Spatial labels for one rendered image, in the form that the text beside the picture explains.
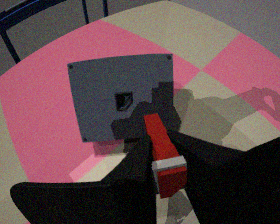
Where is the dark red peg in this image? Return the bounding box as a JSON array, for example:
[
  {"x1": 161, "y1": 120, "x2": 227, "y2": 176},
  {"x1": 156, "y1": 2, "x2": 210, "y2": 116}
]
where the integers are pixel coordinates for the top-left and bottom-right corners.
[{"x1": 143, "y1": 113, "x2": 188, "y2": 198}]

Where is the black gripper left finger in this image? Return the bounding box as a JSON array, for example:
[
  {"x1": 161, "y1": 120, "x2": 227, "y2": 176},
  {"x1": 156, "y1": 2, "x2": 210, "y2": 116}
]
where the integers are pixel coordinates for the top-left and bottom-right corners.
[{"x1": 10, "y1": 135, "x2": 157, "y2": 224}]

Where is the dark grey panel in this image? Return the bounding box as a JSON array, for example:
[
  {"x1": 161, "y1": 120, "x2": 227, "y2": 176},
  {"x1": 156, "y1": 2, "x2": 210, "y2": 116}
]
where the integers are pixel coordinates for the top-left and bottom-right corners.
[{"x1": 67, "y1": 53, "x2": 175, "y2": 143}]

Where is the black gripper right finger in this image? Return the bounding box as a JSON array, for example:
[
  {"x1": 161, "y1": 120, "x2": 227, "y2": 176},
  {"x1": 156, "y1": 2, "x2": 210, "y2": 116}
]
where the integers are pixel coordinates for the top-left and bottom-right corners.
[{"x1": 167, "y1": 129, "x2": 280, "y2": 224}]

